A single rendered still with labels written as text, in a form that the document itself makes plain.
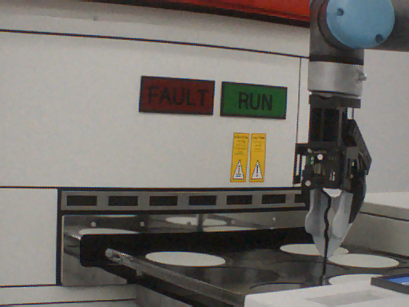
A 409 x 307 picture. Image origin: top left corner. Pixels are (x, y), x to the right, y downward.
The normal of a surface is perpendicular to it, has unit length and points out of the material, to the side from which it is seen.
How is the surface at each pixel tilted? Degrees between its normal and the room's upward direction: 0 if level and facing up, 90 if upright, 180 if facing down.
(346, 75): 90
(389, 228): 90
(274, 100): 90
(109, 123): 90
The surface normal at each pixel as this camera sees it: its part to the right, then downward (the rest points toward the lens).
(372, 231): -0.82, -0.02
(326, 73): -0.51, 0.00
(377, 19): 0.07, 0.06
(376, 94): 0.57, 0.07
